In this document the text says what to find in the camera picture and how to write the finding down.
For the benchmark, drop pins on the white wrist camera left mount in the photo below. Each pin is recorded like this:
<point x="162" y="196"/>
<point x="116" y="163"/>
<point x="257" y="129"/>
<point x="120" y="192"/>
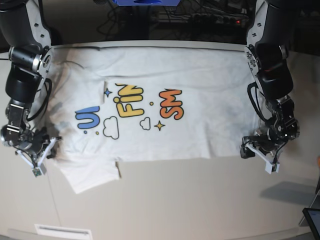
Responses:
<point x="271" y="165"/>

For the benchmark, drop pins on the black power strip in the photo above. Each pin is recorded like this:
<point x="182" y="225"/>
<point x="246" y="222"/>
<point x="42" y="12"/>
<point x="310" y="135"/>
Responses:
<point x="210" y="18"/>

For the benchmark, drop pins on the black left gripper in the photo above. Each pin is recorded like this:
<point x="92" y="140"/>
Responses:
<point x="268" y="144"/>

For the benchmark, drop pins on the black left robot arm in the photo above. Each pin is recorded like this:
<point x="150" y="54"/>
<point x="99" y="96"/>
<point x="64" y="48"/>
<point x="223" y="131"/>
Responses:
<point x="267" y="53"/>

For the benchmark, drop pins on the white wrist camera right mount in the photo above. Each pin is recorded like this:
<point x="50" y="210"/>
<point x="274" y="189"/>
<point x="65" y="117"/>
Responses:
<point x="38" y="166"/>

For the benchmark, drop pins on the white label strip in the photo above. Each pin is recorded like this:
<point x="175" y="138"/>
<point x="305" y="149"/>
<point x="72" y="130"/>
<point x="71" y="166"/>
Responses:
<point x="63" y="232"/>

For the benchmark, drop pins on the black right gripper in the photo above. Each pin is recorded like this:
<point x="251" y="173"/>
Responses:
<point x="32" y="143"/>

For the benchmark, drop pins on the black tablet screen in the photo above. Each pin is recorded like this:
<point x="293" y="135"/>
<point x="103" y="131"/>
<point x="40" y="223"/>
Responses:
<point x="312" y="217"/>

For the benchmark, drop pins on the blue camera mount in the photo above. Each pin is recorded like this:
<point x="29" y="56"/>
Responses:
<point x="170" y="3"/>

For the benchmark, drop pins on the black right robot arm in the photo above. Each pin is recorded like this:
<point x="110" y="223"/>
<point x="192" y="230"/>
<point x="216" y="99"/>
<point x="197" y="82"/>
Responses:
<point x="24" y="27"/>

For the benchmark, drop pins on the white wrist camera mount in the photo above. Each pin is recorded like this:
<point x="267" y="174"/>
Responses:
<point x="271" y="165"/>
<point x="38" y="166"/>

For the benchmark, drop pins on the white printed T-shirt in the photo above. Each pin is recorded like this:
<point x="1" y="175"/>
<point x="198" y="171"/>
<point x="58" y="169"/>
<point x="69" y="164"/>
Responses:
<point x="137" y="104"/>

